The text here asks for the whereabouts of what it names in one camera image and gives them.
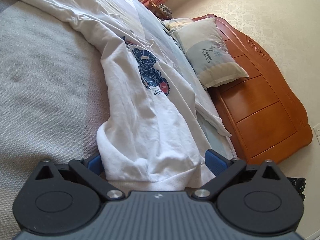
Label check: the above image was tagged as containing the white printed long-sleeve shirt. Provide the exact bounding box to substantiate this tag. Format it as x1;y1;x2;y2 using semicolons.
0;0;233;192

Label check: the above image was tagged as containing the wooden headboard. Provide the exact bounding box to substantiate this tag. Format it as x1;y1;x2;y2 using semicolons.
208;17;312;164

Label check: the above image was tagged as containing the pastel patchwork bed cover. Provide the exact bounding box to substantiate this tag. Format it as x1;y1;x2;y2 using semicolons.
1;0;235;239

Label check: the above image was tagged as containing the blue beige pillow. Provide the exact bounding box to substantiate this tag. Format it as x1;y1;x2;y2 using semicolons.
172;17;249;88

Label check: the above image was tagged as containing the patterned item on nightstand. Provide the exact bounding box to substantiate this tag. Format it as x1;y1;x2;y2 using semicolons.
158;4;172;20

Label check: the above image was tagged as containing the white wall socket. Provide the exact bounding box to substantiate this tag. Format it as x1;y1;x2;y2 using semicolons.
313;123;320;144

